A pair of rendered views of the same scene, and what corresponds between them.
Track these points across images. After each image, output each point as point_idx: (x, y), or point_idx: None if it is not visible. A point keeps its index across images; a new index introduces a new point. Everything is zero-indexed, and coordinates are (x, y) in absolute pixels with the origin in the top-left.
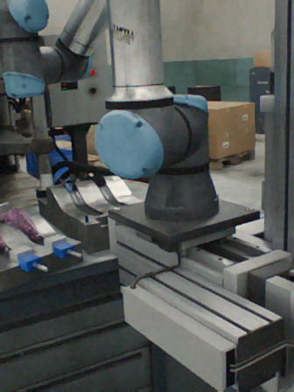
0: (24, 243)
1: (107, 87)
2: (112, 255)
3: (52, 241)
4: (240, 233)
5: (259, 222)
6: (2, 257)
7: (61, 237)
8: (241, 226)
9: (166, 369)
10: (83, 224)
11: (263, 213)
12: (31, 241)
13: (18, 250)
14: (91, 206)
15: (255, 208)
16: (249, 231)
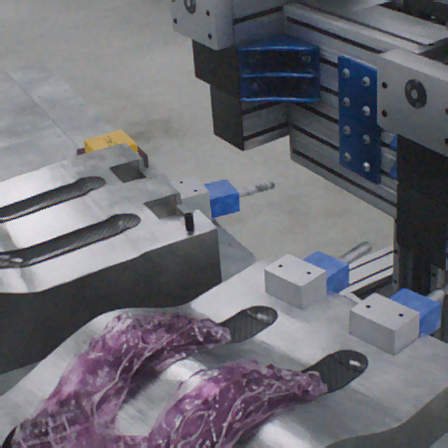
0: (262, 351)
1: None
2: (243, 262)
3: (324, 270)
4: (439, 32)
5: (382, 23)
6: (370, 376)
7: (292, 259)
8: (400, 32)
9: None
10: (200, 235)
11: (43, 108)
12: (247, 341)
13: (393, 312)
14: (24, 246)
15: (9, 115)
16: (429, 27)
